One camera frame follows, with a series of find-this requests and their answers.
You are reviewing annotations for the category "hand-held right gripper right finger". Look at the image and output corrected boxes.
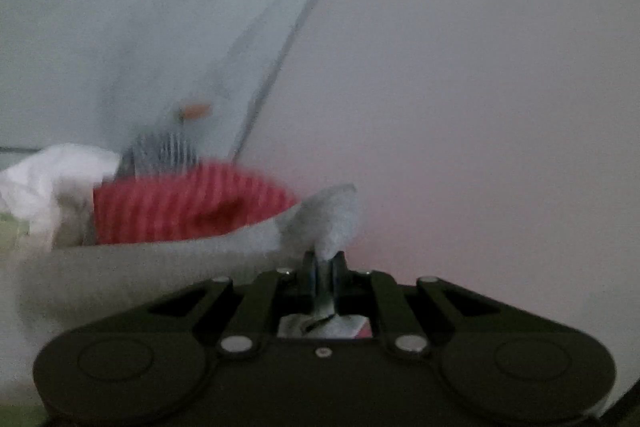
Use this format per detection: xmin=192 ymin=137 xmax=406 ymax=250
xmin=331 ymin=251 xmax=501 ymax=358

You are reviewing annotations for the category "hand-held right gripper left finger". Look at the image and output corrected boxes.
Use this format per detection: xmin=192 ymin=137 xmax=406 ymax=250
xmin=147 ymin=252 xmax=321 ymax=361

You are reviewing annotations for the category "light grey knit garment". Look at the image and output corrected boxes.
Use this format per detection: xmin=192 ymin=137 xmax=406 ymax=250
xmin=0 ymin=183 xmax=366 ymax=408

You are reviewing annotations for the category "red striped cloth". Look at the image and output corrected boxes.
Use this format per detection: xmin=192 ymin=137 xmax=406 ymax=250
xmin=92 ymin=161 xmax=301 ymax=245

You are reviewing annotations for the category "blue plaid shirt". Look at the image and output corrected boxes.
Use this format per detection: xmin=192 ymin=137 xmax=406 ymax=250
xmin=117 ymin=129 xmax=201 ymax=180

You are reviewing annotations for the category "white shirt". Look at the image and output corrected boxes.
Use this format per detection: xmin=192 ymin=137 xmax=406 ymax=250
xmin=0 ymin=143 xmax=121 ymax=253

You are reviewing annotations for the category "light blue carrot-print blanket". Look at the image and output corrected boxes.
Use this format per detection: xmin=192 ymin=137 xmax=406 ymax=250
xmin=0 ymin=0 xmax=378 ymax=162

